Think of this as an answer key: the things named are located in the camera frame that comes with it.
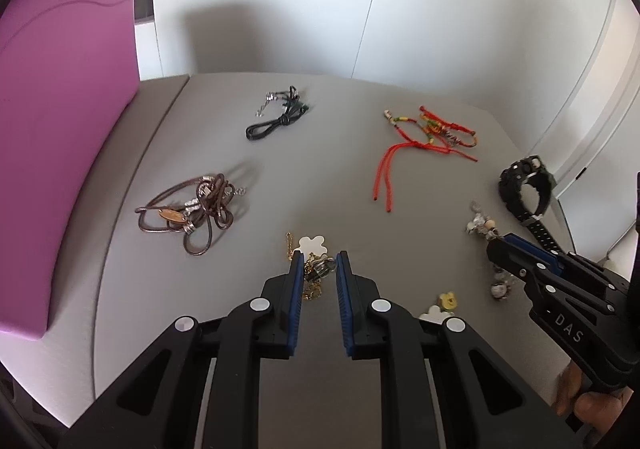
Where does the gold chain white flower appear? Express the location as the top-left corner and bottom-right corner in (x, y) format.
(285, 231), (336, 301)

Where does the grey bead bracelet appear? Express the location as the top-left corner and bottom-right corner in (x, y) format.
(465, 200), (516, 301)

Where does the black wrist watch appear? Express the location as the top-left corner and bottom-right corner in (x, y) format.
(497, 154), (566, 255)

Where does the white flower bear charm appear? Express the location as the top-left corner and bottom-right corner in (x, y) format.
(419, 292), (458, 325)

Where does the brown leather cord necklace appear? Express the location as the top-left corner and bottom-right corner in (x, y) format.
(134, 172), (249, 257)

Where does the red cord charm bracelet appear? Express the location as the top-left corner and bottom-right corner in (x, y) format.
(418, 104), (478, 150)

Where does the red cord rainbow bracelet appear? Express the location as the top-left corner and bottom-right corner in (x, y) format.
(372, 109), (478, 214)

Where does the black cord necklace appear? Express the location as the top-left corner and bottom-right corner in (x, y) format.
(245, 84), (310, 142)

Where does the person's right hand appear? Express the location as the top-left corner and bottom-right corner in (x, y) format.
(552, 362), (634, 435)

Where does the pink plastic bin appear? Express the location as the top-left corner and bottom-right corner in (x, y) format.
(1, 0), (140, 339)

